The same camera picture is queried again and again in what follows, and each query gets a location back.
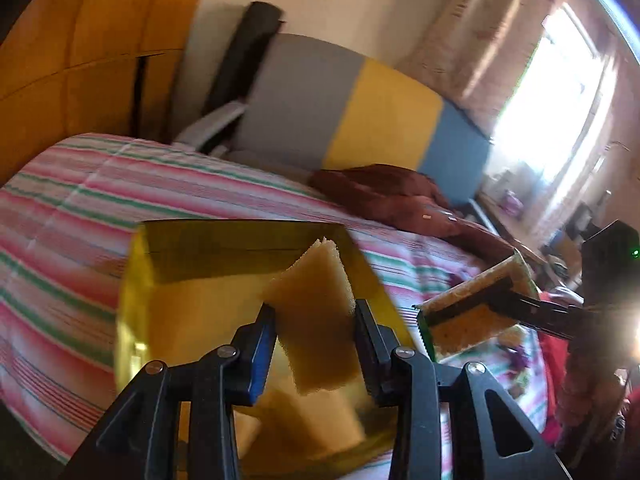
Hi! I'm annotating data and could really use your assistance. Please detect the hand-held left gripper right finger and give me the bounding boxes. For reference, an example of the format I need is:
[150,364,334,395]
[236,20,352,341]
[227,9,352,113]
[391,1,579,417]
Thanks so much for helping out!
[352,299,571,480]

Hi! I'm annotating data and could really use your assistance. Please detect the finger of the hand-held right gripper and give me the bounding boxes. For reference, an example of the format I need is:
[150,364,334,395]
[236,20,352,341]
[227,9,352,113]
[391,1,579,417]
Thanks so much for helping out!
[417,280,586,339]

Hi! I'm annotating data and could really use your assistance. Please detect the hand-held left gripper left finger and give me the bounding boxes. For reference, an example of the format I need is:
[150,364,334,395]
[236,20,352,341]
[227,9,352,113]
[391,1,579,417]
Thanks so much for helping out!
[65,302,278,480]

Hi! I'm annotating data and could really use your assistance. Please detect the yellow sponge with green scourer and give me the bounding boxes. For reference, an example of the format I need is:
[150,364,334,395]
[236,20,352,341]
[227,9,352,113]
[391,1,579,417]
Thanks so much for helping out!
[412,251,538,363]

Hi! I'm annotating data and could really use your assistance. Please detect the plain yellow sponge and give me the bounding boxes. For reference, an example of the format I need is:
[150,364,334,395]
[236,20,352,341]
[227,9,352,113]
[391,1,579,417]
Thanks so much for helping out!
[262,237,363,396]

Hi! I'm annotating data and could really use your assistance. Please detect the gold tin box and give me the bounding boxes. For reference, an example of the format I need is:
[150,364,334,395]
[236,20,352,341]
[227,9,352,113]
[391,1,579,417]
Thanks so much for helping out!
[115,219,416,476]

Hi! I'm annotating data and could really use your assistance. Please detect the wooden desk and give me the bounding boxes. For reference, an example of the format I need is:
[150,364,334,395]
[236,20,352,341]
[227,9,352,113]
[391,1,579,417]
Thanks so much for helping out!
[477,187,548,266]

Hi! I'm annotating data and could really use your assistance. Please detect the red cloth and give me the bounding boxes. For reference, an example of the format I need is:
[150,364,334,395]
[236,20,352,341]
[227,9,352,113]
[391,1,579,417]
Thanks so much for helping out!
[537,332,568,416]

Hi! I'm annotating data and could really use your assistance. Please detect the maroon jacket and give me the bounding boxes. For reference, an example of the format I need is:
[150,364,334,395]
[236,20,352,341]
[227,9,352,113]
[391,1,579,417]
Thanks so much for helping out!
[307,162,531,271]

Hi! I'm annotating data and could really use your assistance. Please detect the bright window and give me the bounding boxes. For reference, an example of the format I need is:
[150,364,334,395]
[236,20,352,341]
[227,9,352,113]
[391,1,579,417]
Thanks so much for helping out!
[492,2,618,201]

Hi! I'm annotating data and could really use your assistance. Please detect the grey yellow blue armchair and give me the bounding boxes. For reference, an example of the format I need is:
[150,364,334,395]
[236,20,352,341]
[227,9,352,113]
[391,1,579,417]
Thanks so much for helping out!
[172,32,493,211]

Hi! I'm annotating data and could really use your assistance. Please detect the pink patterned curtain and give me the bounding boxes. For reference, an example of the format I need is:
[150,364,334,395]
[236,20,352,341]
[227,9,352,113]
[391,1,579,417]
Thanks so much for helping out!
[400,0,566,126]

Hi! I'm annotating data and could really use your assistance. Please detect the black rolled mat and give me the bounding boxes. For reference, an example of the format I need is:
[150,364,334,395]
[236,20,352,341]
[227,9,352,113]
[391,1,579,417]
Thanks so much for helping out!
[202,1,286,121]

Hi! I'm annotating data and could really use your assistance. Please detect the wooden wardrobe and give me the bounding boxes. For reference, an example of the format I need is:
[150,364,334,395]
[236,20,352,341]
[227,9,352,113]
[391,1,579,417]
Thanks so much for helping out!
[0,0,216,186]

